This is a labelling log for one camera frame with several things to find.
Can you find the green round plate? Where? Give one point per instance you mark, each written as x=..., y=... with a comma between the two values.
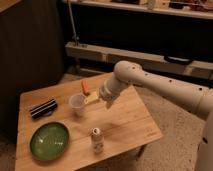
x=49, y=141

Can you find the black striped rectangular block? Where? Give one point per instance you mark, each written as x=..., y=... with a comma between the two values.
x=43, y=109

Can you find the small white bottle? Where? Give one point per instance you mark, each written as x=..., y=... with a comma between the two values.
x=97, y=140

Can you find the dark curtain cabinet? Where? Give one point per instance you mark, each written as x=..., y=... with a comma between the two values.
x=31, y=54

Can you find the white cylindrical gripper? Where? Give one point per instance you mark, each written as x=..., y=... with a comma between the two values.
x=111, y=90

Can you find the translucent plastic cup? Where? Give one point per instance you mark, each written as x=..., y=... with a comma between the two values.
x=77, y=104

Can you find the upper wooden shelf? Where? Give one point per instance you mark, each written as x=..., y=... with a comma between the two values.
x=202, y=9

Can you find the black handle on beam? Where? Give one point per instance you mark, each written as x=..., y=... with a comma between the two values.
x=179, y=61

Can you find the wooden table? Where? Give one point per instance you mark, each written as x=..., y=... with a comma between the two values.
x=125, y=126

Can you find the long wooden shelf beam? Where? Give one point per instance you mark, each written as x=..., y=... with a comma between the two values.
x=153, y=62

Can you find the metal stand pole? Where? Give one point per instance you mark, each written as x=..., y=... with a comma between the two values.
x=75, y=36

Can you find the orange carrot toy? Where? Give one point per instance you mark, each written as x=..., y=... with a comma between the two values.
x=85, y=88

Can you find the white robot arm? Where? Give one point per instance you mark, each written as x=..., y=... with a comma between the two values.
x=191, y=97

